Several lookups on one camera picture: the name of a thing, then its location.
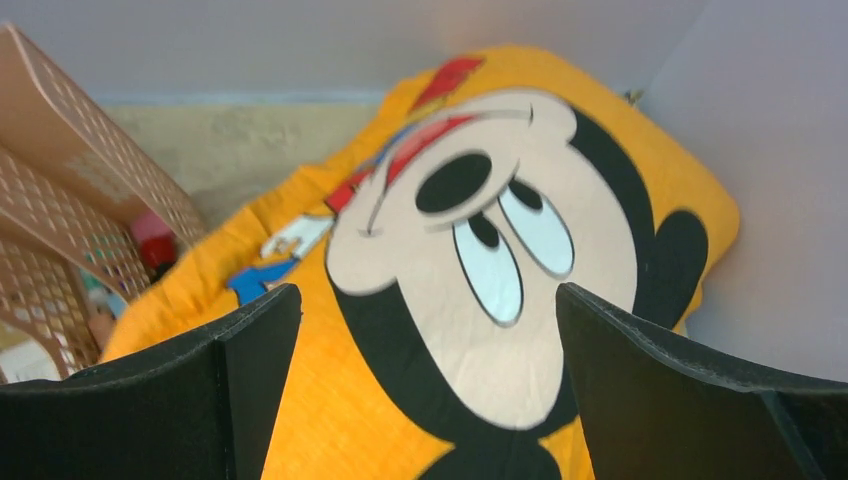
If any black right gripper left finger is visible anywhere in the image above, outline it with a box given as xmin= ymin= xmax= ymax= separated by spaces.
xmin=1 ymin=285 xmax=302 ymax=479

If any red and black bottle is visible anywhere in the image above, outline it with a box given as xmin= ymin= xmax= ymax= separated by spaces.
xmin=130 ymin=210 xmax=178 ymax=284

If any pink plastic file organizer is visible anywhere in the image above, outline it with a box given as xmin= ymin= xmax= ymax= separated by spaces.
xmin=1 ymin=22 xmax=206 ymax=383

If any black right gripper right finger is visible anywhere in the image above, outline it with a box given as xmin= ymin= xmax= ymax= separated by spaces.
xmin=556 ymin=283 xmax=847 ymax=479

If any orange Mickey Mouse pillowcase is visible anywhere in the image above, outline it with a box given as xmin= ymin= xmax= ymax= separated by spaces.
xmin=102 ymin=45 xmax=740 ymax=479

